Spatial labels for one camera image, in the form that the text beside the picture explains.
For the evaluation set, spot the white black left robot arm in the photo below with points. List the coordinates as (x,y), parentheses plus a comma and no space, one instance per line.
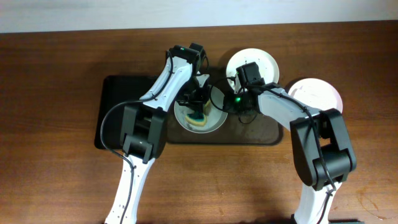
(143,127)

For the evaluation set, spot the pale green plate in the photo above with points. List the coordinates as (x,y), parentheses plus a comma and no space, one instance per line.
(215,119)

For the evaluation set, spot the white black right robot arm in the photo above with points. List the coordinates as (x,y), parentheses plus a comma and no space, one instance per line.
(322,149)

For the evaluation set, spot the pink plate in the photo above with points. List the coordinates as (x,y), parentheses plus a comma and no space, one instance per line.
(316,93)

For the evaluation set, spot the dark brown serving tray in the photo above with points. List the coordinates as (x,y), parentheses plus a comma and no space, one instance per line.
(240,129)

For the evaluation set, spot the cream white plate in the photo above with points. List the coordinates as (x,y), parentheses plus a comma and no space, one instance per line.
(268,67)

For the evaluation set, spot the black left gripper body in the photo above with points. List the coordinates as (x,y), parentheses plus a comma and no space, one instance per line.
(196,102)

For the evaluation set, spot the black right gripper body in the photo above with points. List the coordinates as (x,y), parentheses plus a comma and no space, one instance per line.
(230,104)

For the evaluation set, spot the green and yellow sponge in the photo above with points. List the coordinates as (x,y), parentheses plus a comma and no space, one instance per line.
(199,118)

